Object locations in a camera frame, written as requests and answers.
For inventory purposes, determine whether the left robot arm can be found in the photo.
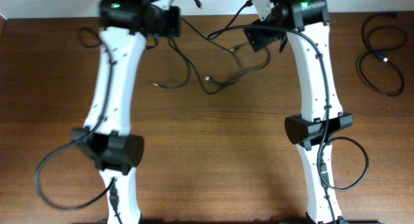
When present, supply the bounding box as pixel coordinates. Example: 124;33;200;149
72;0;180;223

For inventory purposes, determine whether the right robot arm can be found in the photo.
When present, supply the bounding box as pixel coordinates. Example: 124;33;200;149
244;0;353;223

